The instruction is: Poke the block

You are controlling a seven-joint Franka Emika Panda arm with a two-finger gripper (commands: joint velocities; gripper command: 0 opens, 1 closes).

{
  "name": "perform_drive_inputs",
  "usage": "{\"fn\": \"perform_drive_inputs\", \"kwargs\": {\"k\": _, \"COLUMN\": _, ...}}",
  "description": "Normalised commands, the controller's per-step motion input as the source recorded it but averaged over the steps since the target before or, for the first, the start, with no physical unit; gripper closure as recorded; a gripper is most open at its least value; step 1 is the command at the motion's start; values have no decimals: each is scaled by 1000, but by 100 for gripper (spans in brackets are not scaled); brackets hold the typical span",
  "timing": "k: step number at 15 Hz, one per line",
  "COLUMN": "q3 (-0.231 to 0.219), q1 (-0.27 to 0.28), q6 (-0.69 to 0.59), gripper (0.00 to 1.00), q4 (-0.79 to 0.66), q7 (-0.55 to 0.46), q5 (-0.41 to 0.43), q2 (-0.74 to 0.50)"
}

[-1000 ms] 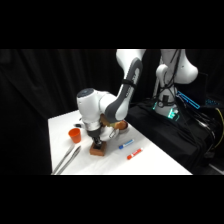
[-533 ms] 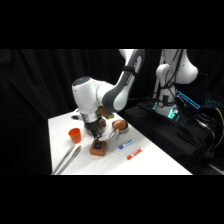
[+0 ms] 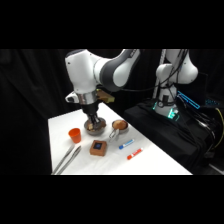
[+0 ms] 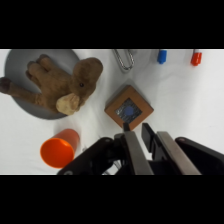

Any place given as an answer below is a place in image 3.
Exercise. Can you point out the metal kitchen tongs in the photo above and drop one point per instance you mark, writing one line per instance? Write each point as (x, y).
(66, 159)

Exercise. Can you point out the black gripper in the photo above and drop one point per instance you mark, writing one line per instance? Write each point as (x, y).
(90, 110)

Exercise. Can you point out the brown bread roll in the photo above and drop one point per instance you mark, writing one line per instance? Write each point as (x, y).
(120, 124)

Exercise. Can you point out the blue glowing strip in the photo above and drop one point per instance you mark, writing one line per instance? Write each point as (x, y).
(188, 100)

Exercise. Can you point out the orange plastic cup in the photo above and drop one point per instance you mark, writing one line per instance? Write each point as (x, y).
(75, 135)

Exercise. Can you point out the black robot stand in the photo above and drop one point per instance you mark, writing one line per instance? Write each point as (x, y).
(160, 133)

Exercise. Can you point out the green indicator light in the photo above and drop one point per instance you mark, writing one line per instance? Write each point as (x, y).
(173, 114)

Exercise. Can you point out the brown plush bear toy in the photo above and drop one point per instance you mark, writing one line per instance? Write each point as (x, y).
(89, 127)

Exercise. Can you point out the grey round plate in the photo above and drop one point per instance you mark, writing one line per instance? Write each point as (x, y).
(101, 128)

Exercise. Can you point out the red marker pen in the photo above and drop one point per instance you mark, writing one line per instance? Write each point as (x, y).
(134, 153)

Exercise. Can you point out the blue marker pen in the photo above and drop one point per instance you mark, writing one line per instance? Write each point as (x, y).
(126, 144)

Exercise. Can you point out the wooden block with blue dot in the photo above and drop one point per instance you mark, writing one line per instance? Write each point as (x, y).
(98, 147)

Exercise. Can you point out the black curtain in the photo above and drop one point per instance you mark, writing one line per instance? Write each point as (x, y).
(30, 100)

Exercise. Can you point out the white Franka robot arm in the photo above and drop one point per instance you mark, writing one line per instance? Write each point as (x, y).
(83, 73)

